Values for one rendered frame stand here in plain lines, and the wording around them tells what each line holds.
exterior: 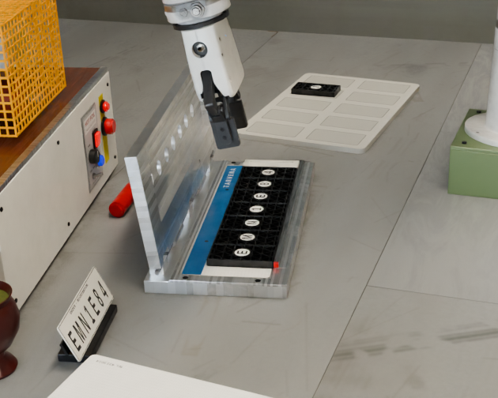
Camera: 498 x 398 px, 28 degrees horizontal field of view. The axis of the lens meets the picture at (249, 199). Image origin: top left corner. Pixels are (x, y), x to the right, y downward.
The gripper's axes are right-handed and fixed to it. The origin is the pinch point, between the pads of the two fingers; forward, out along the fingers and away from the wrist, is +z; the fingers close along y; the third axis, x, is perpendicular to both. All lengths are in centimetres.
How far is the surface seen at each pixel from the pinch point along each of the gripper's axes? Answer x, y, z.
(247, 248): 3.8, 5.4, 21.3
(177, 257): 14.2, 3.4, 20.1
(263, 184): 4.4, 27.8, 20.9
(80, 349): 21.3, -21.8, 18.4
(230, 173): 11.4, 34.8, 20.6
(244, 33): 24, 131, 20
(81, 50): 63, 115, 12
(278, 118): 7, 66, 23
